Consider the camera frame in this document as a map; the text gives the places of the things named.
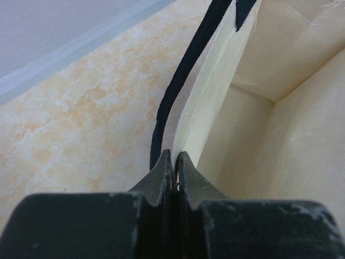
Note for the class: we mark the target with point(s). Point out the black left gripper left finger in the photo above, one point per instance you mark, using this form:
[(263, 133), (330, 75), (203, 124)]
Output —
[(132, 224)]

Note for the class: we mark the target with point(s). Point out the cream canvas tote bag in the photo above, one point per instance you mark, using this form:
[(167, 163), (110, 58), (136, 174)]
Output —
[(265, 116)]

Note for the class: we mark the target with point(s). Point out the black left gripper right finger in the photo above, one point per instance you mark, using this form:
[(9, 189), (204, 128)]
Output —
[(215, 226)]

